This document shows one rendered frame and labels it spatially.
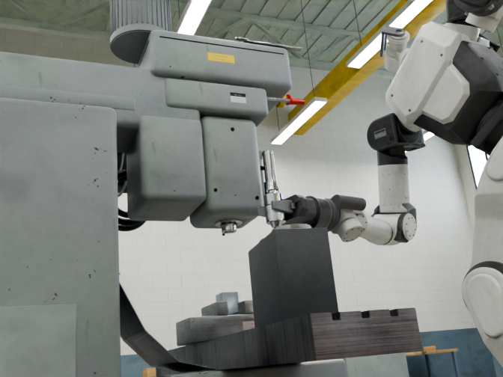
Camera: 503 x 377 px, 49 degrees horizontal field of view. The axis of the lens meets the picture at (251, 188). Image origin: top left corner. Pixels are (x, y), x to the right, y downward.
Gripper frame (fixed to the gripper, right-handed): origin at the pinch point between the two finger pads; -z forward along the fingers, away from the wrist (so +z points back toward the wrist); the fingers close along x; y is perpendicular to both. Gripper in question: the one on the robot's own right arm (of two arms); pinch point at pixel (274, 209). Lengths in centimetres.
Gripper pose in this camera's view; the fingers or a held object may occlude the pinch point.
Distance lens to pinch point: 134.0
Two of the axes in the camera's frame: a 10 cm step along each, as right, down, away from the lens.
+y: 0.9, 9.5, -3.0
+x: 6.0, -3.0, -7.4
